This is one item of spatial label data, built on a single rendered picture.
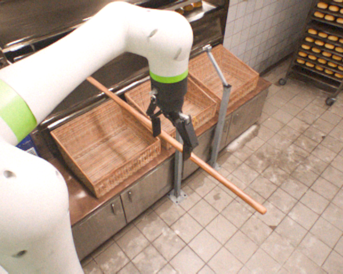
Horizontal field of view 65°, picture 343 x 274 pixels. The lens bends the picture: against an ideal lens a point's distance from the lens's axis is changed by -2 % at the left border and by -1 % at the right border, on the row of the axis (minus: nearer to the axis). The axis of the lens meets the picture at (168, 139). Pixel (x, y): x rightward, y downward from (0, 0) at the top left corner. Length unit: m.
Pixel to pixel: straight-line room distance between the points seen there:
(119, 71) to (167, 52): 1.47
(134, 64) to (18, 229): 1.84
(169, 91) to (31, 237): 0.43
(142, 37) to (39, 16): 1.10
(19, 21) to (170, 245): 1.78
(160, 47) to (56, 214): 0.37
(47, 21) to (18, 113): 1.21
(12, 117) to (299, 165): 2.72
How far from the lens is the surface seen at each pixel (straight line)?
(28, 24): 1.63
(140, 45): 0.61
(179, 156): 1.98
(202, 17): 2.47
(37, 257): 0.41
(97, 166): 1.97
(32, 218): 0.35
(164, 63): 0.60
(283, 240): 2.45
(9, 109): 0.48
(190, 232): 2.31
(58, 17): 1.68
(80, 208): 1.82
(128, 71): 2.08
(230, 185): 1.10
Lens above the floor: 2.09
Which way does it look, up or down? 47 degrees down
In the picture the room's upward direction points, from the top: straight up
